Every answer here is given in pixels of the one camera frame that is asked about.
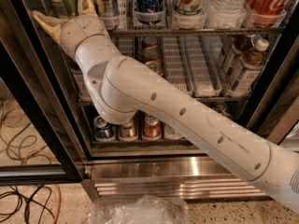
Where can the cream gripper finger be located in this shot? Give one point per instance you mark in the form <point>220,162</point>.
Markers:
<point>86,7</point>
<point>51,25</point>

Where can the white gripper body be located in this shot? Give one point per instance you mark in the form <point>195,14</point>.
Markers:
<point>80,28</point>

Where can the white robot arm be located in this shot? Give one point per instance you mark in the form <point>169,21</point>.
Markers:
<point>120,86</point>

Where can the silver slim can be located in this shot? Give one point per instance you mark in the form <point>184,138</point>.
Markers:
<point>107,8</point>

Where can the white empty shelf tray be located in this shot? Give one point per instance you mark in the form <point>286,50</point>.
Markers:
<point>175,69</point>
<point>205,80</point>
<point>126,46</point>

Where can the front coca-cola can middle shelf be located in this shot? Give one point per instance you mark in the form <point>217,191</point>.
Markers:
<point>156,67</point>

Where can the blue can bottom shelf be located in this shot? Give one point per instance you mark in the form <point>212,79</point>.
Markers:
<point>102,129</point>

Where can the glass fridge door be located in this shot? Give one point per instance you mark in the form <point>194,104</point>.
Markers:
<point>35,71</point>

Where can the gold can bottom shelf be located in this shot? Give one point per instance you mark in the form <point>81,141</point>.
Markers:
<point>128,130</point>

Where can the red can bottom shelf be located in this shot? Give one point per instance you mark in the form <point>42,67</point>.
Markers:
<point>151,127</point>

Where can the water bottle bottom shelf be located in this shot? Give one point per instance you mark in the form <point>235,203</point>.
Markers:
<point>171,134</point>

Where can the bronze can bottom shelf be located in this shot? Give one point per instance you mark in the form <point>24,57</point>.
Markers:
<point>222,110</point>

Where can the front left tea bottle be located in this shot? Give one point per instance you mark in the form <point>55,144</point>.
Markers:
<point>82,90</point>

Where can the tea bottle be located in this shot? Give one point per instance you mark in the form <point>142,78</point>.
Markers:
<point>82,90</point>
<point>232,47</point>
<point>248,67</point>

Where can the rear right tea bottle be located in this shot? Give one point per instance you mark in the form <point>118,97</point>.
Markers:
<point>232,47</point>

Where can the front right tea bottle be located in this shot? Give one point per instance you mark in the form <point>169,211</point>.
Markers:
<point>248,67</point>

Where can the clear plastic bin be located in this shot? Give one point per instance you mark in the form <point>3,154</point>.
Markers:
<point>146,209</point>

